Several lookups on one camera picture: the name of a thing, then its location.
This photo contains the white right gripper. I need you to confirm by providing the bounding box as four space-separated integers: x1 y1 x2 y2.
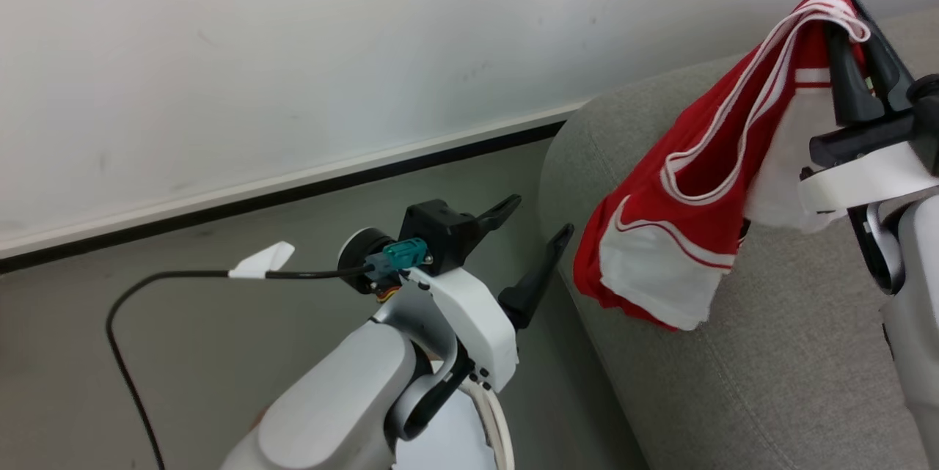
797 0 939 216

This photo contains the white and black baseboard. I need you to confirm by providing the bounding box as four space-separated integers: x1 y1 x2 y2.
0 100 591 274

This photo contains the red and white jersey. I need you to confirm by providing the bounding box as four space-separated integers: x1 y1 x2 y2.
572 0 874 331

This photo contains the grey fabric sofa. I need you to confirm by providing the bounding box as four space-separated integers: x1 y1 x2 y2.
538 8 939 470

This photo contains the teal cable connector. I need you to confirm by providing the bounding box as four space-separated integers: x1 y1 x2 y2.
367 238 428 280

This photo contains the white cable tag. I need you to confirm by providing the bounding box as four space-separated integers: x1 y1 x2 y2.
228 241 296 280

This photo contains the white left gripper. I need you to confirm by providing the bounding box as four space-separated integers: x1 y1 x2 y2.
403 194 575 393

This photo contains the thin black cable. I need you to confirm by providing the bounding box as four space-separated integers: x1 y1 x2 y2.
106 265 379 470

